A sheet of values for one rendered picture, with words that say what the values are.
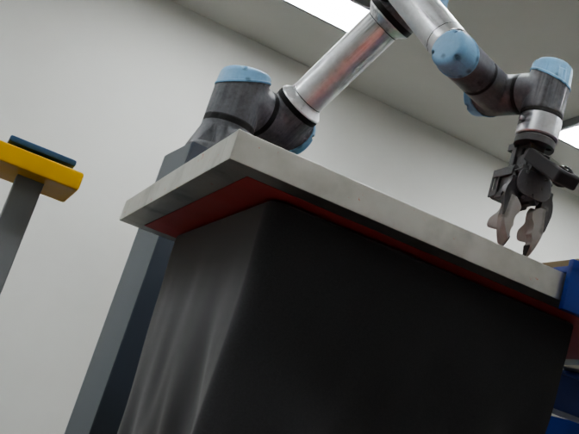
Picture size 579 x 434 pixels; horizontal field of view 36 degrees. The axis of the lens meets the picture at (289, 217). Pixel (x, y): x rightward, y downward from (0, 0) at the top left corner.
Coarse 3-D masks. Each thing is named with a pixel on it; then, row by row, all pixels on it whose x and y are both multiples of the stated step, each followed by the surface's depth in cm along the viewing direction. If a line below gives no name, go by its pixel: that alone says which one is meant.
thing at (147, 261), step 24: (192, 144) 183; (168, 168) 192; (144, 240) 186; (168, 240) 178; (144, 264) 179; (120, 288) 188; (144, 288) 175; (120, 312) 181; (144, 312) 175; (120, 336) 175; (144, 336) 174; (96, 360) 183; (120, 360) 172; (96, 384) 176; (120, 384) 171; (96, 408) 170; (120, 408) 171; (72, 432) 178; (96, 432) 168
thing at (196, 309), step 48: (192, 240) 139; (240, 240) 116; (192, 288) 129; (240, 288) 110; (192, 336) 120; (240, 336) 107; (144, 384) 136; (192, 384) 117; (144, 432) 126; (192, 432) 105
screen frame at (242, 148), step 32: (192, 160) 119; (224, 160) 103; (256, 160) 103; (288, 160) 104; (160, 192) 130; (192, 192) 121; (288, 192) 107; (320, 192) 106; (352, 192) 107; (384, 224) 108; (416, 224) 110; (448, 224) 112; (448, 256) 113; (480, 256) 113; (512, 256) 115; (512, 288) 119; (544, 288) 116
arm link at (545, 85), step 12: (540, 60) 160; (552, 60) 158; (540, 72) 158; (552, 72) 158; (564, 72) 158; (516, 84) 161; (528, 84) 159; (540, 84) 158; (552, 84) 157; (564, 84) 158; (516, 96) 161; (528, 96) 158; (540, 96) 157; (552, 96) 156; (564, 96) 158; (528, 108) 157; (540, 108) 156; (552, 108) 156; (564, 108) 158
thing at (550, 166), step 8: (528, 152) 155; (536, 152) 153; (528, 160) 154; (536, 160) 152; (544, 160) 150; (552, 160) 152; (536, 168) 152; (544, 168) 149; (552, 168) 147; (560, 168) 146; (568, 168) 147; (552, 176) 146; (560, 176) 146; (568, 176) 146; (576, 176) 147; (560, 184) 146; (568, 184) 146; (576, 184) 147
